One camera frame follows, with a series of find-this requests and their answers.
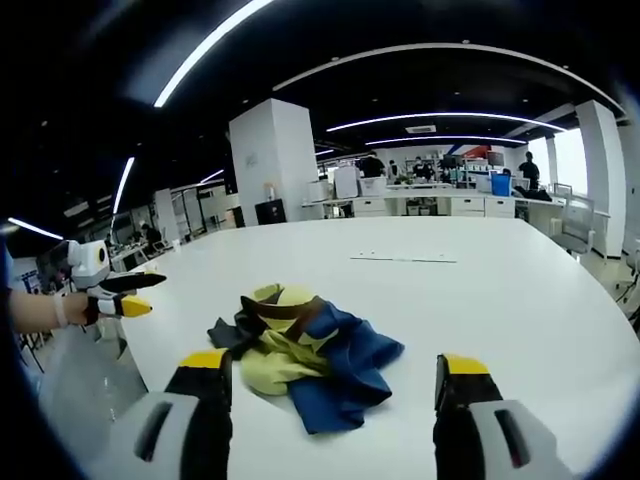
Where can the long ceiling light strip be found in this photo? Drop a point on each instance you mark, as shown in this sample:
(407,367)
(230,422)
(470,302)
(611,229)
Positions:
(200,55)

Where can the blue bin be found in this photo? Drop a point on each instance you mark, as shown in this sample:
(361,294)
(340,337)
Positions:
(500,185)

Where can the white machine box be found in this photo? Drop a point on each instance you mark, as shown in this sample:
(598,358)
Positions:
(346,183)
(372,186)

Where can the white wristband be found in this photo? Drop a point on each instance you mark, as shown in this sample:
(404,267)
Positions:
(60,311)

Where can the black cabinet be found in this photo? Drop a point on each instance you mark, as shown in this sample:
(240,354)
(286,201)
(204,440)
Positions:
(270,212)

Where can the long white office desk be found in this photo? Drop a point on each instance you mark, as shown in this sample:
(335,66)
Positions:
(450,204)

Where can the person's left hand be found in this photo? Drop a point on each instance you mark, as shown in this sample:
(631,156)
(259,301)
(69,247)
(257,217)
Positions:
(77,309)

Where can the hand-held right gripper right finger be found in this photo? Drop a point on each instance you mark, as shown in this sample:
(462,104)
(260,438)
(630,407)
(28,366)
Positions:
(465,430)

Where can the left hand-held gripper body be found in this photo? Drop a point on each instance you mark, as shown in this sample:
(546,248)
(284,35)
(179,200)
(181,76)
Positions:
(87,262)

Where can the blue and yellow garment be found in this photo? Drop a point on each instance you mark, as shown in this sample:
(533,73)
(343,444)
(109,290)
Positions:
(320,370)

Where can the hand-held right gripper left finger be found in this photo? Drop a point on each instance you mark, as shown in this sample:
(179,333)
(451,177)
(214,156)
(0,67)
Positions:
(200,425)

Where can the short ceiling light strip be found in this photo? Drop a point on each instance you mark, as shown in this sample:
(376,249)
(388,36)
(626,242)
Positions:
(123,186)

